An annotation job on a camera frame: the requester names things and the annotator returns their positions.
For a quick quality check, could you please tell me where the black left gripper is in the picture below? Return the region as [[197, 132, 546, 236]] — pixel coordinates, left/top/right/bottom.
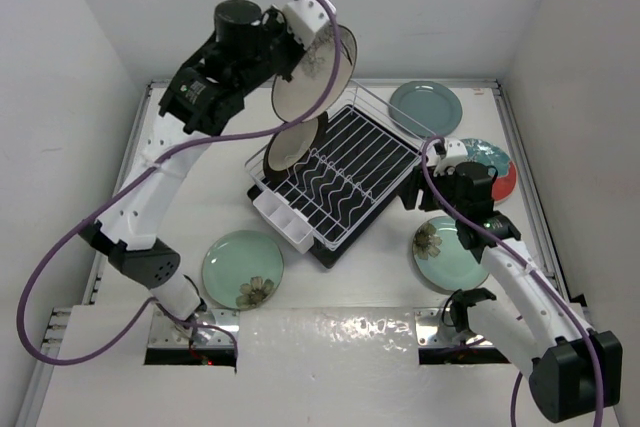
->
[[233, 5, 313, 97]]

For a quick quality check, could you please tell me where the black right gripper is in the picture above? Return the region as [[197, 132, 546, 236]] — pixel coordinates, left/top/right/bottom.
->
[[396, 161, 465, 220]]

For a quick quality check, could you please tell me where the cream plate with branch design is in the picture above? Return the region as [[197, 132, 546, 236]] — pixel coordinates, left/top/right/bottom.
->
[[271, 25, 358, 122]]

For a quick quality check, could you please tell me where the green plate with flower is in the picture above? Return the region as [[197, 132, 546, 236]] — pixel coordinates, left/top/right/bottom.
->
[[201, 230, 284, 311], [411, 216, 489, 292]]

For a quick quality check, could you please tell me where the dark rimmed cream plate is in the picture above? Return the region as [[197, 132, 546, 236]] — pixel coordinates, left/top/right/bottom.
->
[[263, 112, 329, 182]]

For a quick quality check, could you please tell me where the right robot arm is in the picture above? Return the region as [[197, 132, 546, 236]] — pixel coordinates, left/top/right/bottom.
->
[[400, 162, 623, 426]]

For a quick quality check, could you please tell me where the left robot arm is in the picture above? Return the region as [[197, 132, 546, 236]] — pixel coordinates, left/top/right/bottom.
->
[[80, 0, 335, 321]]

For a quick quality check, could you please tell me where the black drip tray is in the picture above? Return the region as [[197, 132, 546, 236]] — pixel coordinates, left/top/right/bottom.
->
[[247, 104, 430, 270]]

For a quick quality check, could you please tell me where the red and teal plate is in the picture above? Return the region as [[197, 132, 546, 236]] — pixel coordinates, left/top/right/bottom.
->
[[461, 138, 517, 203]]

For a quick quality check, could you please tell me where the plain teal plate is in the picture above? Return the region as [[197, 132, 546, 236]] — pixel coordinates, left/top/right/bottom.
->
[[389, 81, 463, 138]]

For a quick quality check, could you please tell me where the white cutlery holder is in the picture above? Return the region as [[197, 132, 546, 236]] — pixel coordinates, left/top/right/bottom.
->
[[252, 190, 314, 254]]

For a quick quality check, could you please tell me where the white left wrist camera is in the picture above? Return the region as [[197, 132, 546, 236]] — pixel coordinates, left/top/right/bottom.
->
[[281, 0, 336, 48]]

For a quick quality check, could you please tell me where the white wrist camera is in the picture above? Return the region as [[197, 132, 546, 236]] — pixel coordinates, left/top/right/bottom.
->
[[433, 138, 468, 175], [281, 0, 336, 48]]

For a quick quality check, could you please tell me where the white wire dish rack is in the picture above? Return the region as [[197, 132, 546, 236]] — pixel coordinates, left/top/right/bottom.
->
[[244, 78, 438, 252]]

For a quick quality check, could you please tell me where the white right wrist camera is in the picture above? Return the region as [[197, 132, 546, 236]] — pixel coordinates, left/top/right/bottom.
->
[[433, 138, 468, 175]]

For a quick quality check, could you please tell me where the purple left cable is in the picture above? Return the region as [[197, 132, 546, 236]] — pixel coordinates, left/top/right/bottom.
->
[[16, 0, 354, 366]]

